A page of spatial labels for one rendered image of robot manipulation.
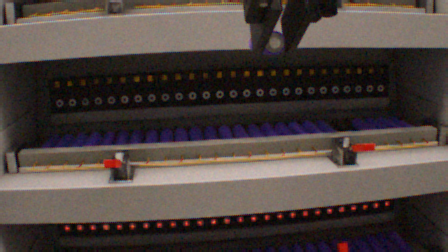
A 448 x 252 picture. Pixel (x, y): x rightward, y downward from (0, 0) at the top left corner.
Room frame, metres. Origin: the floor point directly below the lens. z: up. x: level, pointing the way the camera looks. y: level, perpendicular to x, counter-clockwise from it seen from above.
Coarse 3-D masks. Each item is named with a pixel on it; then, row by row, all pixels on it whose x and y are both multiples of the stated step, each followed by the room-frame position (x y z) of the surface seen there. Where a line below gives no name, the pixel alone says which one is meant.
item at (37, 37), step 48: (0, 0) 0.48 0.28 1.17; (96, 0) 0.52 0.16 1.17; (144, 0) 0.53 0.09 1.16; (192, 0) 0.54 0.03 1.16; (384, 0) 0.57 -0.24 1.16; (432, 0) 0.55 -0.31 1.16; (0, 48) 0.46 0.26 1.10; (48, 48) 0.46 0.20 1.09; (96, 48) 0.47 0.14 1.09; (144, 48) 0.48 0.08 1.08; (192, 48) 0.48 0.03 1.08; (240, 48) 0.49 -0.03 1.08
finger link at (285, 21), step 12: (288, 0) 0.30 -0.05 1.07; (300, 0) 0.26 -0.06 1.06; (312, 0) 0.26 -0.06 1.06; (288, 12) 0.30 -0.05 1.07; (300, 12) 0.27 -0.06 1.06; (312, 12) 0.26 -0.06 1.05; (288, 24) 0.30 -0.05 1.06; (300, 24) 0.27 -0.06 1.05; (288, 36) 0.31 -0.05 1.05; (300, 36) 0.29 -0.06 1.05; (288, 48) 0.31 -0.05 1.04
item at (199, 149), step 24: (144, 144) 0.52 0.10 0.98; (168, 144) 0.52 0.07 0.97; (192, 144) 0.52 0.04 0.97; (216, 144) 0.52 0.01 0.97; (240, 144) 0.52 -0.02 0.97; (264, 144) 0.53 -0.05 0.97; (288, 144) 0.53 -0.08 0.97; (312, 144) 0.53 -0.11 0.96; (384, 144) 0.55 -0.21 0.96; (432, 144) 0.54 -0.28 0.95; (72, 168) 0.49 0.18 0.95
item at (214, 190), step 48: (0, 144) 0.48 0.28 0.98; (0, 192) 0.45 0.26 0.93; (48, 192) 0.46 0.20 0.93; (96, 192) 0.46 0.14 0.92; (144, 192) 0.47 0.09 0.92; (192, 192) 0.47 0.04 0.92; (240, 192) 0.48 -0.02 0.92; (288, 192) 0.49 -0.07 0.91; (336, 192) 0.49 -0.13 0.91; (384, 192) 0.50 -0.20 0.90; (432, 192) 0.51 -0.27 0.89
